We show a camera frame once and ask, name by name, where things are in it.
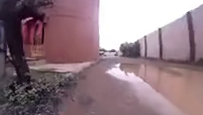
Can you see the vehicle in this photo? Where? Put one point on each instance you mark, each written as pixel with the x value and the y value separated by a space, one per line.
pixel 101 52

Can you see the green bushes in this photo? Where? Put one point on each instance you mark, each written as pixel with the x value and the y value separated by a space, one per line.
pixel 130 49

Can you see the wet brown dirt road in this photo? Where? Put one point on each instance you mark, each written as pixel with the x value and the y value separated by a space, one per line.
pixel 97 93

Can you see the red brick building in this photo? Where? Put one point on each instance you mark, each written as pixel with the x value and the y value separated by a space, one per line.
pixel 72 28

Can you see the concrete slab pavement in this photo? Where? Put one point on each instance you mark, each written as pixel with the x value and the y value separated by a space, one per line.
pixel 60 66

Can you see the patch of weeds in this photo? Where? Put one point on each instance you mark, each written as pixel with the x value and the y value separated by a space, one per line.
pixel 34 93

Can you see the muddy water puddle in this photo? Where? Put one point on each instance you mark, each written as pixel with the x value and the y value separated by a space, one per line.
pixel 174 87

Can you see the grey wall with dark posts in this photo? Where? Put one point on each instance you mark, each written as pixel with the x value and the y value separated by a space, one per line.
pixel 177 39

